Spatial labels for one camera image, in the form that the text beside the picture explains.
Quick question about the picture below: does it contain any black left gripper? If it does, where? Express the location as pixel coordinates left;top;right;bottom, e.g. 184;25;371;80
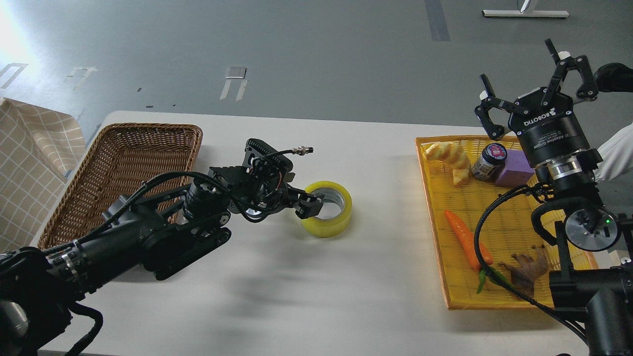
208;139;325;222

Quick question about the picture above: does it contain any small dark glass jar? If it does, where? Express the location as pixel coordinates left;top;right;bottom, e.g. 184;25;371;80
471;143;508;181

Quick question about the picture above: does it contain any orange toy carrot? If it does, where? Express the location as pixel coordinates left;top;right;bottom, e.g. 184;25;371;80
444;210;481;272

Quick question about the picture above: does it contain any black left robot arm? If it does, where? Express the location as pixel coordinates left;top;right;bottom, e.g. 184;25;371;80
0;139;323;356

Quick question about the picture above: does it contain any white metal stand base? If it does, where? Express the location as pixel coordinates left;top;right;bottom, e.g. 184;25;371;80
481;0;570;19

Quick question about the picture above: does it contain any purple foam block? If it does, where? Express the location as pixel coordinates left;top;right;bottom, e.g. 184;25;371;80
494;149;535;188

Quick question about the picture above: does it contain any black shoe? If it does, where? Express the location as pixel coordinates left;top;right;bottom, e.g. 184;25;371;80
593;62;633;93

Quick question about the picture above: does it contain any brown wicker basket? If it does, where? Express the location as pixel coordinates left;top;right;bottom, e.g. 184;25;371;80
38;123;203;250

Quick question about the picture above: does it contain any beige checkered cloth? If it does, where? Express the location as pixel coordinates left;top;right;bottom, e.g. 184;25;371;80
0;98;86;252

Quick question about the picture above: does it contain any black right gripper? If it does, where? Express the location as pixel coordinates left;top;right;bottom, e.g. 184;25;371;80
475;39;599;168

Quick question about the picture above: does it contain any white sleeved forearm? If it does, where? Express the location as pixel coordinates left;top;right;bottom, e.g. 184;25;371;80
594;124;633;182

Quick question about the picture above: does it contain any toy croissant bread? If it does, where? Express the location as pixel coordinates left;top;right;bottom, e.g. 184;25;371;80
424;141;472;187

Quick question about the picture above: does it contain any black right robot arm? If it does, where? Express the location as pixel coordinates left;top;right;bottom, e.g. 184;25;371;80
473;39;633;356

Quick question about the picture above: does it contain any yellow tape roll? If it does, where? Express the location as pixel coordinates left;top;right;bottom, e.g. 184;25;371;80
301;180;353;238

